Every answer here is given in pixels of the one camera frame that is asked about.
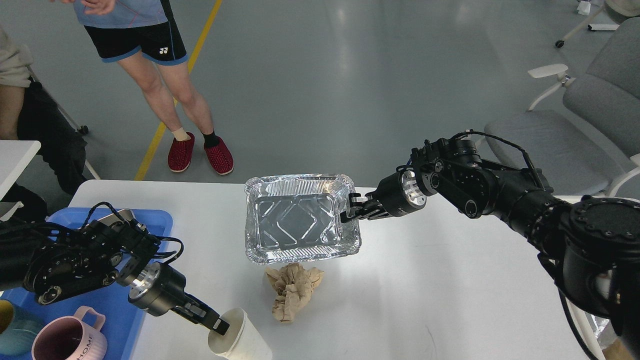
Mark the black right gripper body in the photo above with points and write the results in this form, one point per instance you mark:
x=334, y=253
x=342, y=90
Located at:
x=397, y=195

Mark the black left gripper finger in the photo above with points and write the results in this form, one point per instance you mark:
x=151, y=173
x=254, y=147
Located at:
x=206, y=316

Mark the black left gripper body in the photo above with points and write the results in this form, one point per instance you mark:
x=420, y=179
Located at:
x=160, y=288

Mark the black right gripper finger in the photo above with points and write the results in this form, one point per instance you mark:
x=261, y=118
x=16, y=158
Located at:
x=357, y=199
x=356, y=213

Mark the cream paper cup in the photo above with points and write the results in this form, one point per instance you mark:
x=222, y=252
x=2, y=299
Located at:
x=242, y=341

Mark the aluminium foil tray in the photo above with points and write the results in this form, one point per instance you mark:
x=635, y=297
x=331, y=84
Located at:
x=296, y=218

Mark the pink HOME mug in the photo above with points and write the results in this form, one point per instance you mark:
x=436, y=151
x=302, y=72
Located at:
x=75, y=337

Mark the brown paper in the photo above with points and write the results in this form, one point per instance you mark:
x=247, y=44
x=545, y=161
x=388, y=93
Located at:
x=294, y=286

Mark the square stainless steel tray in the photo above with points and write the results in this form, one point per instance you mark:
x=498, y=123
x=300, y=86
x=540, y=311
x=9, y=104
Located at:
x=124, y=216

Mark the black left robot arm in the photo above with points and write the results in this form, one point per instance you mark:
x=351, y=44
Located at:
x=56, y=263

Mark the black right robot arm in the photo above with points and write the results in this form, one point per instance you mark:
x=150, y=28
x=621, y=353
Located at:
x=521, y=198

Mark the blue plastic tray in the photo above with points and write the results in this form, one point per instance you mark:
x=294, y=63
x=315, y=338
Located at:
x=123, y=320

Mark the teal mug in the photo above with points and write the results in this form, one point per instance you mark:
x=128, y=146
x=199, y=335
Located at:
x=18, y=329

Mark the grey office chair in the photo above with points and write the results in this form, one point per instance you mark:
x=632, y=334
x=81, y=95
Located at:
x=598, y=152

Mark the small white side table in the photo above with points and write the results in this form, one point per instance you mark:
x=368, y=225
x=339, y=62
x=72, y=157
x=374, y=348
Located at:
x=18, y=202

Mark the seated person at left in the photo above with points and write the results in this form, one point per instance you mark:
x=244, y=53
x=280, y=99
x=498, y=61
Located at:
x=29, y=113

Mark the cream plastic bin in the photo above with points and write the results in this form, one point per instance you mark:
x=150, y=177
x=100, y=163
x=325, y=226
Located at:
x=590, y=330

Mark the white chair base far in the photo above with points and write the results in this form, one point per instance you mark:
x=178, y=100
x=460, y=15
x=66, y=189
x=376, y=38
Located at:
x=617, y=10

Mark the standing person in shorts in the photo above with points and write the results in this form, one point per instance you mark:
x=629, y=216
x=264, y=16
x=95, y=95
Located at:
x=143, y=38

